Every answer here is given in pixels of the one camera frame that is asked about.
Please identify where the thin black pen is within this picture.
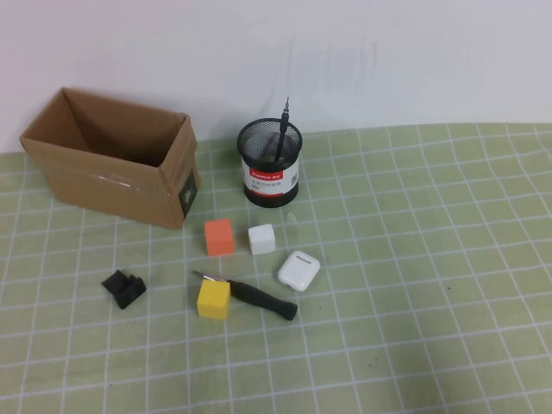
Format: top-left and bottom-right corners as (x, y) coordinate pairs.
(273, 97), (291, 164)

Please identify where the black-handled screwdriver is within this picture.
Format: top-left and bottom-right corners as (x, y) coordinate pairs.
(191, 269), (298, 323)

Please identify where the black mesh pen holder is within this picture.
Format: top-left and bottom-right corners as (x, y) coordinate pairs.
(235, 119), (304, 208)

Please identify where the white block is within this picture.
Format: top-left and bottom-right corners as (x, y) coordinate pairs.
(248, 223), (276, 256)

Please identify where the orange block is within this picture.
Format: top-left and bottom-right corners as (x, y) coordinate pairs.
(203, 218), (235, 259)

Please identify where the white earbuds case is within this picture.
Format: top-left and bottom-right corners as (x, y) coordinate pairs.
(277, 250), (321, 293)

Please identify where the yellow block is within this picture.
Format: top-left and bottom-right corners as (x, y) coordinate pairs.
(196, 279), (232, 321)

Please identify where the green checked tablecloth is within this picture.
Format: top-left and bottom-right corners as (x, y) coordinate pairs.
(0, 122), (552, 414)

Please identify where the brown cardboard box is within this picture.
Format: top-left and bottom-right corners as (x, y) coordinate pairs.
(18, 86), (203, 232)

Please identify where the black plastic bracket part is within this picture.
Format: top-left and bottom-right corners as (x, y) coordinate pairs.
(101, 269), (147, 311)

